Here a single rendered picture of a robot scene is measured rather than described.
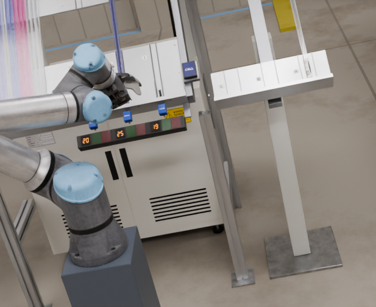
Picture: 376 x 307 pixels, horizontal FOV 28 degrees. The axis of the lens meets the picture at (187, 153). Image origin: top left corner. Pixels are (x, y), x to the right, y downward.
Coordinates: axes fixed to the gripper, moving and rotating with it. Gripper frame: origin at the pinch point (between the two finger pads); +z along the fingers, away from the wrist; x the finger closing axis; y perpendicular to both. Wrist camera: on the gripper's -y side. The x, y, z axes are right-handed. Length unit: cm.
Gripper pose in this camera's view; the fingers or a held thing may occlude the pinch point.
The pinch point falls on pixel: (117, 95)
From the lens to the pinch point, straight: 226.8
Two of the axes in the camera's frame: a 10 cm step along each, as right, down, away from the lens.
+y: 4.6, 8.3, -3.2
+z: 1.7, 2.7, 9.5
